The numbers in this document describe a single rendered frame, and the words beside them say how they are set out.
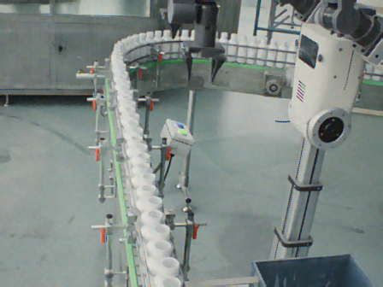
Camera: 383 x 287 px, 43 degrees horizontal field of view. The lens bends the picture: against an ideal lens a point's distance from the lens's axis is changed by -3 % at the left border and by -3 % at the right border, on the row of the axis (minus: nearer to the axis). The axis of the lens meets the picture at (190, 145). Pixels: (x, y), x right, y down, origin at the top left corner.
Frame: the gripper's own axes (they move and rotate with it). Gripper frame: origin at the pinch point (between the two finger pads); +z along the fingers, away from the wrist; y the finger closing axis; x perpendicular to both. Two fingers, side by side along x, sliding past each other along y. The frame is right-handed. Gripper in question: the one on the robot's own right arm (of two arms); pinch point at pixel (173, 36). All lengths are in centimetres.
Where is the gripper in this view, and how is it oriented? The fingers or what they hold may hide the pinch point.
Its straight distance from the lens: 176.2
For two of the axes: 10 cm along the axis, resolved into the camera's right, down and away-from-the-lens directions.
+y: -9.8, -0.1, -2.2
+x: 2.0, 4.4, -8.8
